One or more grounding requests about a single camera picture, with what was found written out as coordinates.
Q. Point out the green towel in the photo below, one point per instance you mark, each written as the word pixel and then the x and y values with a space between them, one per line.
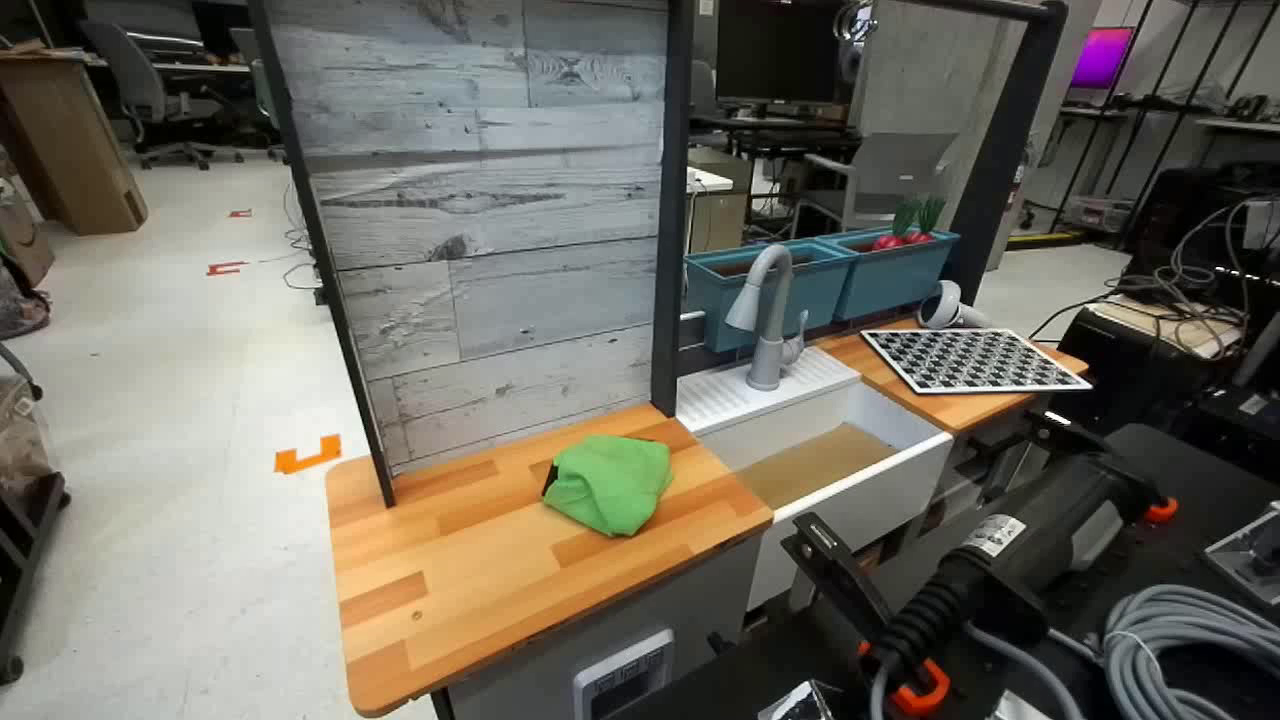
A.
pixel 609 480

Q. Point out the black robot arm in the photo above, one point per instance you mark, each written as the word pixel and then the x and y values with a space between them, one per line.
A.
pixel 993 573

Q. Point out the grey faucet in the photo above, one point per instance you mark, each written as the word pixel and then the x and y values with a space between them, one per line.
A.
pixel 761 309

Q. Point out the white toy sink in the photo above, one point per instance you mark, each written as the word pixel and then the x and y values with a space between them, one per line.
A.
pixel 821 441

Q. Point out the grey wood backsplash panel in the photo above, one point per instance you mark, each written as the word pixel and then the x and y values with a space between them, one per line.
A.
pixel 489 197

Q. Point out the right teal bin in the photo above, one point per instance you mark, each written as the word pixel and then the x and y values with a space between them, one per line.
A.
pixel 886 273

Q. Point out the grey toy oven cabinet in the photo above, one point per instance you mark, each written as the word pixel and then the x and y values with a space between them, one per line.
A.
pixel 614 653

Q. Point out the black white checkerboard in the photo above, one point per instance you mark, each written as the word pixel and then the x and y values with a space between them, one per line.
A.
pixel 971 360

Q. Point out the black computer monitor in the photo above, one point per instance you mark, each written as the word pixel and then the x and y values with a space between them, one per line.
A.
pixel 779 50

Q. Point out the black office chair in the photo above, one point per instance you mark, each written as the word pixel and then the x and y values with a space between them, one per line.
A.
pixel 164 120

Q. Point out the wooden cabinet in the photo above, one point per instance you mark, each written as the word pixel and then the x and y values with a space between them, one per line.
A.
pixel 66 146

